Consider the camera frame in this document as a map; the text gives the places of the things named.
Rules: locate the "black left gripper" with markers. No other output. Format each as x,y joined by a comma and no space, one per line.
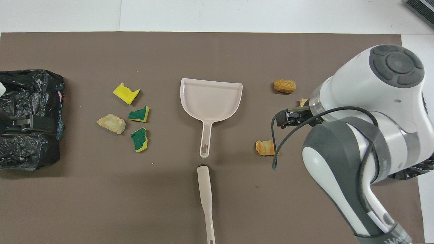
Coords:
17,126

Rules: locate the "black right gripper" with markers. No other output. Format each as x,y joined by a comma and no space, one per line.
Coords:
300,117

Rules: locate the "beige sponge chunk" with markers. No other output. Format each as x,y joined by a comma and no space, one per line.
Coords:
111,123

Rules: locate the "pink plastic dustpan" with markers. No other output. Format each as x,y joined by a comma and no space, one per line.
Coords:
210,101

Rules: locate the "yellow notched sponge piece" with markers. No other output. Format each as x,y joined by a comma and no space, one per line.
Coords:
125,94

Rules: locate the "green and yellow sponge piece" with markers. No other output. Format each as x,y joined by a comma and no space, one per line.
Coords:
139,139
139,114

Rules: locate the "pink hand brush black bristles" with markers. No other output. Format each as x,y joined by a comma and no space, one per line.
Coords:
205,189

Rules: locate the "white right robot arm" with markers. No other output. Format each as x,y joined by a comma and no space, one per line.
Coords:
373,84

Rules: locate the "bin lined with black bag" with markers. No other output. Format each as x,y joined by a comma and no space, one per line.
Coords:
417,169
34,91

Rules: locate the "pale yellow crumpled food piece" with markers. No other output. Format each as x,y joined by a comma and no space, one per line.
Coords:
302,102

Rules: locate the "golden brown nugget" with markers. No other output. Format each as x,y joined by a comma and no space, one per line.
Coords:
284,86

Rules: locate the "orange striped bread piece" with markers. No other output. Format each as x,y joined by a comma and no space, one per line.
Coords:
264,148

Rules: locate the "brown table mat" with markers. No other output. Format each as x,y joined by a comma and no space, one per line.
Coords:
101,203

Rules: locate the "dark ribbed panel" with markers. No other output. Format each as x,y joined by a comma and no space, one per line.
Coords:
423,8

